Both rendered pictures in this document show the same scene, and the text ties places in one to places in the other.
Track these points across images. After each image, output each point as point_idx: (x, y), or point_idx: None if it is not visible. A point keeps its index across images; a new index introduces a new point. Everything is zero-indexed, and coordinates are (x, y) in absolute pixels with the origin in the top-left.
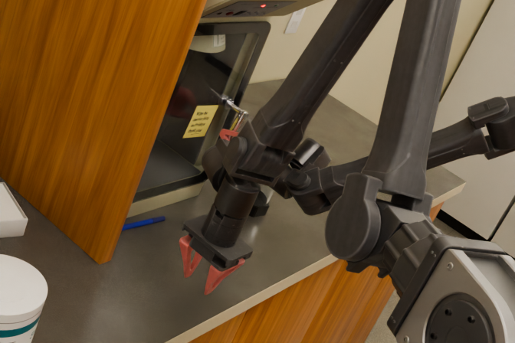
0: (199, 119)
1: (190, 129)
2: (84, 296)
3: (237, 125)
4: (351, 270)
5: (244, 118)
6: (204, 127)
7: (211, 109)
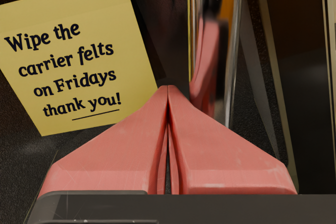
0: (54, 61)
1: (46, 103)
2: None
3: (194, 61)
4: None
5: None
6: (126, 86)
7: (89, 4)
